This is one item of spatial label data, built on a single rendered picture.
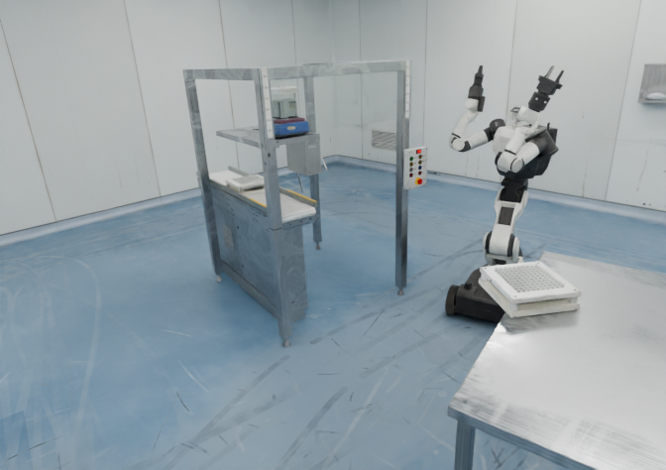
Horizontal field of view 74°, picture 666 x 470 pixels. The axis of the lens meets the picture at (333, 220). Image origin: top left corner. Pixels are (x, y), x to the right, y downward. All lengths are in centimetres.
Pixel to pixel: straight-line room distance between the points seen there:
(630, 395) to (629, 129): 414
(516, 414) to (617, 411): 25
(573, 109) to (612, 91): 39
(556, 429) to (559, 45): 467
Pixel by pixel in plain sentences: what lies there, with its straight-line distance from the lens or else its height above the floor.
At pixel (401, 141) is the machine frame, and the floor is 114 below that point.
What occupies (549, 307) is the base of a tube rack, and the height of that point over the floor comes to 84.
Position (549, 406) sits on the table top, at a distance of 131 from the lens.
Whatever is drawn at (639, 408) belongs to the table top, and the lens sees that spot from 139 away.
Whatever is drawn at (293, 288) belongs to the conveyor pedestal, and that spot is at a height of 26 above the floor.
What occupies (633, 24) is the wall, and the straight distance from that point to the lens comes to 532.
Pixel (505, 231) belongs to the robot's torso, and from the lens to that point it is 282.
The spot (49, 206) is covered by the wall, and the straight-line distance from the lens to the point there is 566.
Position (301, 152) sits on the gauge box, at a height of 116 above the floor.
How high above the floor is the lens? 165
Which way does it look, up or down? 20 degrees down
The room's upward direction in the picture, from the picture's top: 3 degrees counter-clockwise
